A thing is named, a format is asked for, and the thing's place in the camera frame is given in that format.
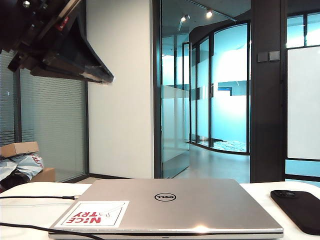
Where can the dark bag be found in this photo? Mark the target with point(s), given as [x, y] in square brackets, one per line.
[12, 181]

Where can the grey wall switch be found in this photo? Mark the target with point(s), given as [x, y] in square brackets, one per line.
[274, 55]

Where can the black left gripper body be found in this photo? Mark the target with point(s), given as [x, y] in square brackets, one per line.
[45, 30]

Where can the silver Dell laptop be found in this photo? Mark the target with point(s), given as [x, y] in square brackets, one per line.
[187, 212]

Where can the ceiling spotlight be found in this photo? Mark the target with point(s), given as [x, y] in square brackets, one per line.
[183, 18]
[209, 13]

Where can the grey plastic mailing bag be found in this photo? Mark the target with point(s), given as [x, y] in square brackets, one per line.
[25, 165]

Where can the white Nice Try sticker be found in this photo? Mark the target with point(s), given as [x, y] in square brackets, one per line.
[105, 220]

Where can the dark wall switch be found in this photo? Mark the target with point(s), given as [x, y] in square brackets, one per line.
[262, 57]

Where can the closed brown cardboard box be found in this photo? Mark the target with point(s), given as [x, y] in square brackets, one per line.
[46, 175]

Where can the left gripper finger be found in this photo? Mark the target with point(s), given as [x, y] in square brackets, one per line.
[75, 75]
[77, 55]

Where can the black phone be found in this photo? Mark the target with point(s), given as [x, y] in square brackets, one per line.
[300, 212]

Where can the grey window blinds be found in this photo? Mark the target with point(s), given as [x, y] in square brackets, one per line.
[50, 125]

